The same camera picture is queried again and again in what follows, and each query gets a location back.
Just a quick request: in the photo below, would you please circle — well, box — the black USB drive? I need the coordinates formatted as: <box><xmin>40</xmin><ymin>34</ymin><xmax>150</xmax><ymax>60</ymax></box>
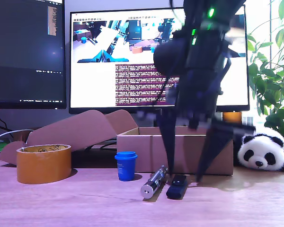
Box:
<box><xmin>166</xmin><ymin>175</ymin><xmax>188</xmax><ymax>200</ymax></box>

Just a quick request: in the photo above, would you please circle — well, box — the open brown cardboard box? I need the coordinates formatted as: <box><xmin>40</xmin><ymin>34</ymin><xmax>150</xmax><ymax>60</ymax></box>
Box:
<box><xmin>0</xmin><ymin>109</ymin><xmax>234</xmax><ymax>176</ymax></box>

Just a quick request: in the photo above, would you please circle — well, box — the small brown cardboard piece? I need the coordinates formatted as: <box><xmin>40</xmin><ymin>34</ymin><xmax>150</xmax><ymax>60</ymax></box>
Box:
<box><xmin>13</xmin><ymin>131</ymin><xmax>31</xmax><ymax>143</ymax></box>

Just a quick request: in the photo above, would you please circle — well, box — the small orange object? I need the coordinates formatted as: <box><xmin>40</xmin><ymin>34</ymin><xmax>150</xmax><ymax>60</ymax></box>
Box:
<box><xmin>223</xmin><ymin>112</ymin><xmax>242</xmax><ymax>124</ymax></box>

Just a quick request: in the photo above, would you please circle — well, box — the panda plush toy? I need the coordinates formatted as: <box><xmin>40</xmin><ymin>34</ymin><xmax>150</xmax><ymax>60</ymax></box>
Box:
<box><xmin>234</xmin><ymin>125</ymin><xmax>284</xmax><ymax>172</ymax></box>

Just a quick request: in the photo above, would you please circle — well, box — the silver metal flashlight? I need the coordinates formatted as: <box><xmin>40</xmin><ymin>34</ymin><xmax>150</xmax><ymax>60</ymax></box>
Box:
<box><xmin>140</xmin><ymin>165</ymin><xmax>169</xmax><ymax>199</ymax></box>

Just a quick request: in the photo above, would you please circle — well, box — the small blue lidded cup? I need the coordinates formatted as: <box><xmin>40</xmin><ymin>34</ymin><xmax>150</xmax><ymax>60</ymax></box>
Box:
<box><xmin>114</xmin><ymin>151</ymin><xmax>138</xmax><ymax>182</ymax></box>

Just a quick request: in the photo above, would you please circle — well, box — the green leafy houseplant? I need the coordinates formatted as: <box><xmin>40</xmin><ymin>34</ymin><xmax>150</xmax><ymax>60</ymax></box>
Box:
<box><xmin>247</xmin><ymin>0</ymin><xmax>284</xmax><ymax>137</ymax></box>

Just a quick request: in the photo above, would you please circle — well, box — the bright-screen computer monitor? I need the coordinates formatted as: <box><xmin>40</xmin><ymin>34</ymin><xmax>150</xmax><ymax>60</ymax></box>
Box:
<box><xmin>68</xmin><ymin>6</ymin><xmax>250</xmax><ymax>114</ymax></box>

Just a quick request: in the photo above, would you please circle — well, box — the orange-brown packing tape roll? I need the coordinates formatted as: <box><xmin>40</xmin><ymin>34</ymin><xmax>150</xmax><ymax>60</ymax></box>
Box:
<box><xmin>16</xmin><ymin>144</ymin><xmax>72</xmax><ymax>184</ymax></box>

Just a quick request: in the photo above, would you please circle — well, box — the dark-screen computer monitor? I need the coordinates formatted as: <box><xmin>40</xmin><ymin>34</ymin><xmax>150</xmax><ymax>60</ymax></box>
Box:
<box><xmin>0</xmin><ymin>0</ymin><xmax>67</xmax><ymax>110</ymax></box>

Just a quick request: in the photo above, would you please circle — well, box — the white cable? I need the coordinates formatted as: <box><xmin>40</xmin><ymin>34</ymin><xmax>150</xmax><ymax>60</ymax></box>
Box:
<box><xmin>0</xmin><ymin>129</ymin><xmax>35</xmax><ymax>142</ymax></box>

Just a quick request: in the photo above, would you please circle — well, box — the thick black cable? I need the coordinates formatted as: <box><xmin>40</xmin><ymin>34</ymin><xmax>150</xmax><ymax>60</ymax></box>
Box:
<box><xmin>0</xmin><ymin>108</ymin><xmax>15</xmax><ymax>140</ymax></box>

